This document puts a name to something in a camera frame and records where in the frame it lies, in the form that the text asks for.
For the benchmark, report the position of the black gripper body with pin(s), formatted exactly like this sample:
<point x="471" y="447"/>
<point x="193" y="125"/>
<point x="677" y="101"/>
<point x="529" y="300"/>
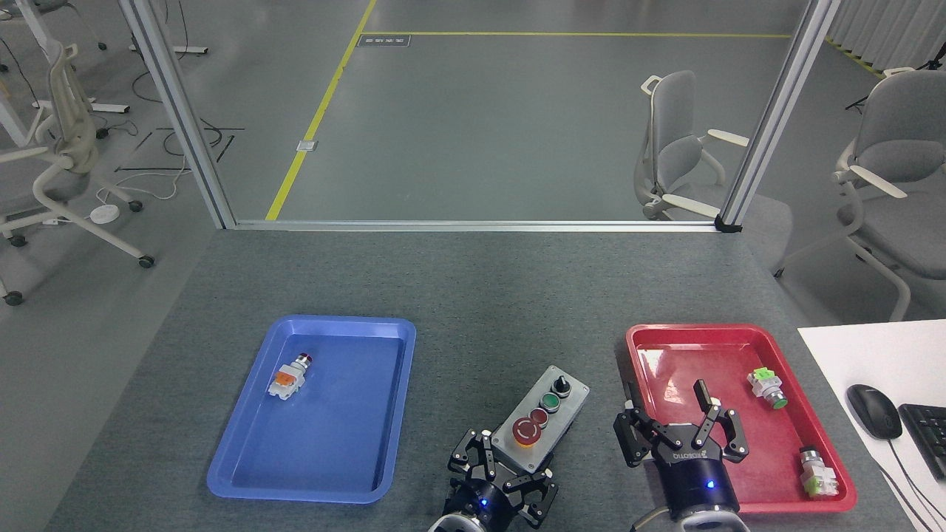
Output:
<point x="696" y="476"/>
<point x="484" y="506"/>

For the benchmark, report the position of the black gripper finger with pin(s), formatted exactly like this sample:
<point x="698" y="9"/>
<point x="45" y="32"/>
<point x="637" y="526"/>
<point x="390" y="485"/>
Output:
<point x="720" y="428"/>
<point x="641" y="437"/>
<point x="473" y="458"/>
<point x="533" y="495"/>

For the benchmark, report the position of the grey four-button control box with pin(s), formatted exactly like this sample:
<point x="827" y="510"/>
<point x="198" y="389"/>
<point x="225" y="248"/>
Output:
<point x="541" y="417"/>

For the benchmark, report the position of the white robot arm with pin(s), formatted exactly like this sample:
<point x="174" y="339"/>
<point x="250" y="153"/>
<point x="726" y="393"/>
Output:
<point x="698" y="521"/>
<point x="454" y="524"/>

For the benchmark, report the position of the red plastic tray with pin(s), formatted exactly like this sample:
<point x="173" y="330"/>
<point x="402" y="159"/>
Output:
<point x="732" y="347"/>

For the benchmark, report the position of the blue plastic tray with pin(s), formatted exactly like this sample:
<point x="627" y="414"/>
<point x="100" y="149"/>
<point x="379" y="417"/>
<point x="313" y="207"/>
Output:
<point x="325" y="428"/>

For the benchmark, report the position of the black computer mouse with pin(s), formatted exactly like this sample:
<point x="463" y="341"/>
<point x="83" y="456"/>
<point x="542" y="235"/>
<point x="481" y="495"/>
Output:
<point x="873" y="411"/>

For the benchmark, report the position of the white side desk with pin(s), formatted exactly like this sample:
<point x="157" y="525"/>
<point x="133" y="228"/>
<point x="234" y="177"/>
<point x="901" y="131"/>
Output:
<point x="872" y="355"/>

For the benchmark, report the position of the black keyboard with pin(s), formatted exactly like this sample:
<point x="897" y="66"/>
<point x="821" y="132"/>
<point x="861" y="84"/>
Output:
<point x="925" y="436"/>

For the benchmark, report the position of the grey office chair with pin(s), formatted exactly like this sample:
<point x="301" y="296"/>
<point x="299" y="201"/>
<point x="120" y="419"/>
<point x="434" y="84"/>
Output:
<point x="887" y="192"/>
<point x="676" y="148"/>

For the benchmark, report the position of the silver floor outlet plate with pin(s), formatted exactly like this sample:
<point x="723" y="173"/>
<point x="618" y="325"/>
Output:
<point x="307" y="145"/>

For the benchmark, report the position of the floor label sign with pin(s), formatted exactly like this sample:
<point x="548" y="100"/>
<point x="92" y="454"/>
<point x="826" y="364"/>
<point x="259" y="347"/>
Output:
<point x="383" y="41"/>

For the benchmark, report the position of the white round floor socket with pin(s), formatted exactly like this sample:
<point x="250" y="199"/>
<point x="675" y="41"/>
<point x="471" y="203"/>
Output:
<point x="104" y="213"/>

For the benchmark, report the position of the white mesh office chair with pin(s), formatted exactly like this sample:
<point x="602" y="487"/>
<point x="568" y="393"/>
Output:
<point x="59" y="162"/>

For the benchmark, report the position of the green-capped push button switch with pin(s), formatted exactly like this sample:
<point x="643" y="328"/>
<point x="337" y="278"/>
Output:
<point x="767" y="389"/>

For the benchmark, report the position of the silver-capped push button switch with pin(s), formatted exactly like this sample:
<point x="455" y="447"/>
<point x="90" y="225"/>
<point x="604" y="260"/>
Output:
<point x="817" y="473"/>

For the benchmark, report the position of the red-capped push button switch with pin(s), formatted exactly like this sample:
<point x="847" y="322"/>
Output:
<point x="291" y="375"/>

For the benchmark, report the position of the silver aluminium frame crossbar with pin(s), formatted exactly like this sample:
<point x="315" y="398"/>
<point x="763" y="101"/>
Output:
<point x="473" y="225"/>

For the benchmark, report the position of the silver aluminium frame post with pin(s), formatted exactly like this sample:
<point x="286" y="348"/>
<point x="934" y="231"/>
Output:
<point x="780" y="111"/>
<point x="177" y="111"/>

